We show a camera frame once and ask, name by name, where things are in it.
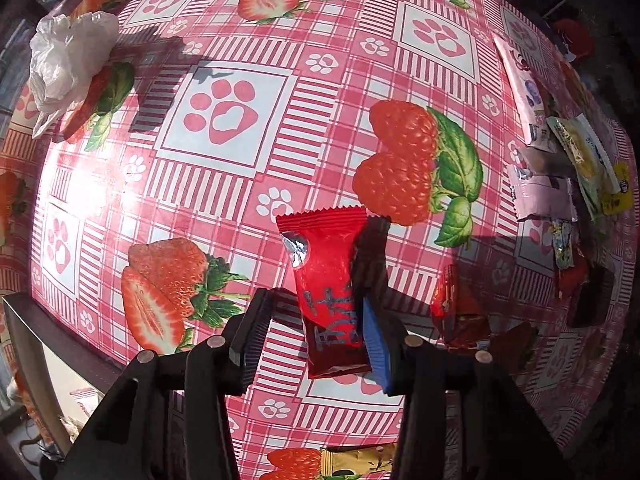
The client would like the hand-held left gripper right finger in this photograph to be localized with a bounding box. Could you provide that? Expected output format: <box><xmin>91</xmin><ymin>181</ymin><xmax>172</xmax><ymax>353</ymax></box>
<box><xmin>362</xmin><ymin>294</ymin><xmax>567</xmax><ymax>480</ymax></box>

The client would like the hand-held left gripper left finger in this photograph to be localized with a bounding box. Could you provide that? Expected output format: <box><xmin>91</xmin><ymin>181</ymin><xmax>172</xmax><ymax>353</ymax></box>
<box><xmin>55</xmin><ymin>287</ymin><xmax>274</xmax><ymax>480</ymax></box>

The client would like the red orange snack packet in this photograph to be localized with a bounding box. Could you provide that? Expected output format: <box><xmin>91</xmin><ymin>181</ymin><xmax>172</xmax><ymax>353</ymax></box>
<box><xmin>430</xmin><ymin>264</ymin><xmax>494</xmax><ymax>352</ymax></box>

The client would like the golden yellow snack packet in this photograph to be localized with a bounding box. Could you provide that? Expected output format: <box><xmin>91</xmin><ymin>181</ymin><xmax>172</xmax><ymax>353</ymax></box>
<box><xmin>320</xmin><ymin>444</ymin><xmax>402</xmax><ymax>480</ymax></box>

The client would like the small red snack packet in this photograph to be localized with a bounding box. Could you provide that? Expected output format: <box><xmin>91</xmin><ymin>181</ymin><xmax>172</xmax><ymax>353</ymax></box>
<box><xmin>556</xmin><ymin>254</ymin><xmax>592</xmax><ymax>302</ymax></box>

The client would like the strawberry printed tablecloth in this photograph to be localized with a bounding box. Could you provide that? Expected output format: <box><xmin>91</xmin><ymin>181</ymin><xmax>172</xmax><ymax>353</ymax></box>
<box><xmin>0</xmin><ymin>0</ymin><xmax>638</xmax><ymax>480</ymax></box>

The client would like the small colourful candy packet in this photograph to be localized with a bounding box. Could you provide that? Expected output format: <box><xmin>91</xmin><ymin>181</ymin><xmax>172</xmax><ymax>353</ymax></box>
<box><xmin>550</xmin><ymin>219</ymin><xmax>577</xmax><ymax>269</ymax></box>

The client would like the dark brown snack packet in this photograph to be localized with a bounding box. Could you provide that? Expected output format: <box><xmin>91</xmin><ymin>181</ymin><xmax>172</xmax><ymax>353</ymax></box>
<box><xmin>566</xmin><ymin>265</ymin><xmax>617</xmax><ymax>330</ymax></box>

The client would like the pale pink snack packet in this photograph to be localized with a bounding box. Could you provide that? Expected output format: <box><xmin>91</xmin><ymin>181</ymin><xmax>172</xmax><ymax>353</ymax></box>
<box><xmin>506</xmin><ymin>164</ymin><xmax>579</xmax><ymax>222</ymax></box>

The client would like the grey snack packet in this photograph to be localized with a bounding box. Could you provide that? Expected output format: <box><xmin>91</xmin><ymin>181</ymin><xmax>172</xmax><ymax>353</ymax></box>
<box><xmin>522</xmin><ymin>144</ymin><xmax>573</xmax><ymax>178</ymax></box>

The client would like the yellow green snack packet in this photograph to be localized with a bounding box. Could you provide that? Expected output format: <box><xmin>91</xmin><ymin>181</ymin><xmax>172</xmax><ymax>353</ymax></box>
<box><xmin>546</xmin><ymin>114</ymin><xmax>619</xmax><ymax>222</ymax></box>

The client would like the small yellow snack packet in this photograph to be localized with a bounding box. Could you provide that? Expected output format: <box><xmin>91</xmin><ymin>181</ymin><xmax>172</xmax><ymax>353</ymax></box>
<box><xmin>601</xmin><ymin>161</ymin><xmax>632</xmax><ymax>216</ymax></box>

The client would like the long white pink snack packet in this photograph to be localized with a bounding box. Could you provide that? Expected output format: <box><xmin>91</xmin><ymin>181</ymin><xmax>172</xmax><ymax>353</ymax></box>
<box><xmin>492</xmin><ymin>32</ymin><xmax>552</xmax><ymax>149</ymax></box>

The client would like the white plastic bag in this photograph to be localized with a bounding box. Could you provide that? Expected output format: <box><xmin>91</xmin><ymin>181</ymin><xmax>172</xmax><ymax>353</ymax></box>
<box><xmin>28</xmin><ymin>11</ymin><xmax>121</xmax><ymax>140</ymax></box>

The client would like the red object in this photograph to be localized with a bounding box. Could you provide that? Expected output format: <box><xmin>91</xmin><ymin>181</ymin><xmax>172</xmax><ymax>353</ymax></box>
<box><xmin>551</xmin><ymin>18</ymin><xmax>597</xmax><ymax>62</ymax></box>

